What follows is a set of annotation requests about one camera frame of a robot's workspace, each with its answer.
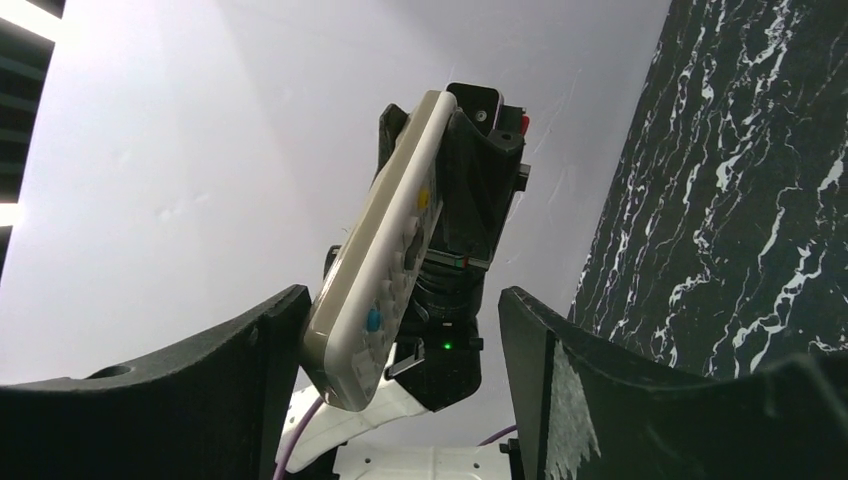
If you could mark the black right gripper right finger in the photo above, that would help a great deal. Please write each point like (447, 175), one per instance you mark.
(586, 408)

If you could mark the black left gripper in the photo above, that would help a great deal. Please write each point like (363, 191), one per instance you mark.
(478, 177)

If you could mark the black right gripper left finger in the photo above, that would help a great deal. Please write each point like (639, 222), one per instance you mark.
(211, 406)

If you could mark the beige remote control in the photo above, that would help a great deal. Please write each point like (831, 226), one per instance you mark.
(356, 317)

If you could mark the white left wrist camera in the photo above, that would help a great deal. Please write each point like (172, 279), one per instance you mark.
(488, 112)

